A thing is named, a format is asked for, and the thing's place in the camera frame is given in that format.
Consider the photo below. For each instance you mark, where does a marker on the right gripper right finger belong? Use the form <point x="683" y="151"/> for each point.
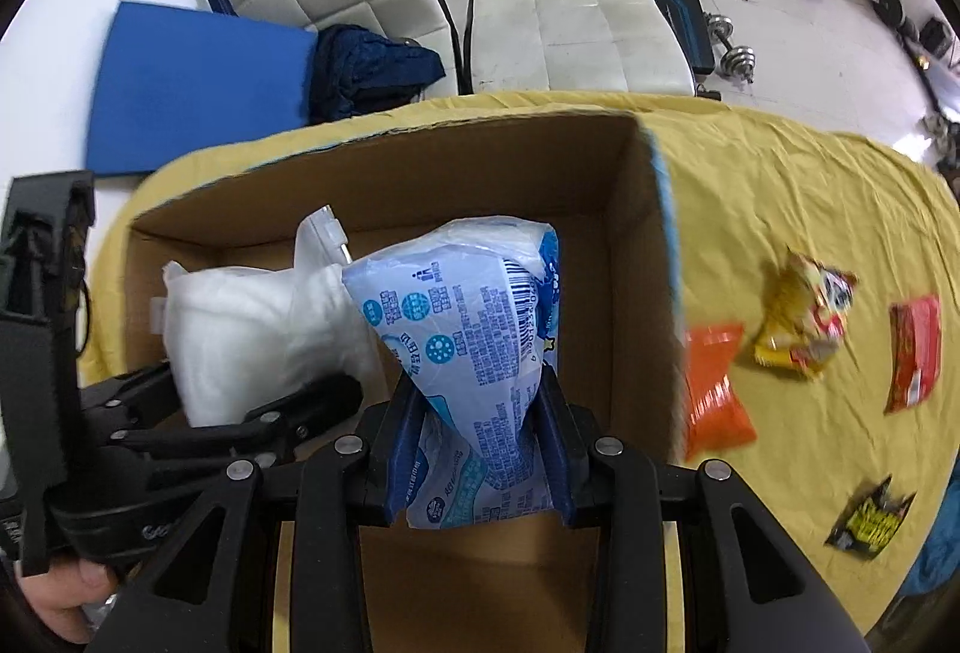
<point x="745" y="584"/>

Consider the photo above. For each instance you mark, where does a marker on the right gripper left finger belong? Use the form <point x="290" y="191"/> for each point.
<point x="210" y="584"/>

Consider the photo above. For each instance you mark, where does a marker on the orange snack bag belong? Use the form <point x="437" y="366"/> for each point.
<point x="715" y="418"/>

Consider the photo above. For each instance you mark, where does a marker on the white powder bag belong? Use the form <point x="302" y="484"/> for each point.
<point x="239" y="337"/>

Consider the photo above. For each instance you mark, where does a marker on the yellow panda snack bag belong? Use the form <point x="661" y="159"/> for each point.
<point x="806" y="322"/>

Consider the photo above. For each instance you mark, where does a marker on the red snack packet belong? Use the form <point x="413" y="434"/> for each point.
<point x="917" y="345"/>

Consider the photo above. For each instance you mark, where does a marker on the blue white wipes pack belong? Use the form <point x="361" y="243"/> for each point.
<point x="471" y="312"/>

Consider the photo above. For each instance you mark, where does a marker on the left hand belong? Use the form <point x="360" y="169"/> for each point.
<point x="57" y="596"/>

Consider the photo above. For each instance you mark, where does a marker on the black shoe shine wipes pack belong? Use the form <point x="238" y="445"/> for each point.
<point x="871" y="521"/>

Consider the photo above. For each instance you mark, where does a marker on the teal blue cloth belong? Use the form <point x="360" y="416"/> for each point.
<point x="938" y="559"/>

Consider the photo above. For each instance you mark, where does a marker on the yellow tablecloth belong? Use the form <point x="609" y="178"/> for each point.
<point x="734" y="284"/>

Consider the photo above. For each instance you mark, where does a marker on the blue foam mat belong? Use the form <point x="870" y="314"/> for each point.
<point x="173" y="81"/>

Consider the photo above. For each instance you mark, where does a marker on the open cardboard box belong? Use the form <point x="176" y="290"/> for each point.
<point x="597" y="177"/>

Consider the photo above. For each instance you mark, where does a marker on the dark blue cloth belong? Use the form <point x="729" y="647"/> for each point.
<point x="356" y="72"/>

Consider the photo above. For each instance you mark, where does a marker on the chrome dumbbell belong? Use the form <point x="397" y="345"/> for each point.
<point x="737" y="62"/>

